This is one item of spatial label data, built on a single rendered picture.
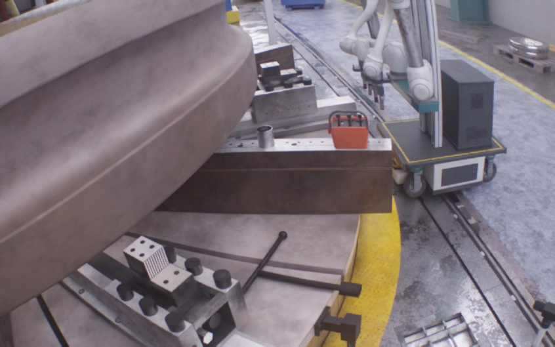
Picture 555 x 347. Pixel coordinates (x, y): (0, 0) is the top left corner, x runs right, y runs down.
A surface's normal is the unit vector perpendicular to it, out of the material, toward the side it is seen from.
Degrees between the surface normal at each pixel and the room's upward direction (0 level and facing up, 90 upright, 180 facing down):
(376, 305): 0
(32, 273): 90
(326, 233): 0
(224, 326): 0
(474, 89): 90
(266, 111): 90
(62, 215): 90
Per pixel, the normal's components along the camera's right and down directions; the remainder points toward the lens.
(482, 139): 0.07, 0.49
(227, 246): -0.13, -0.86
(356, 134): -0.19, 0.61
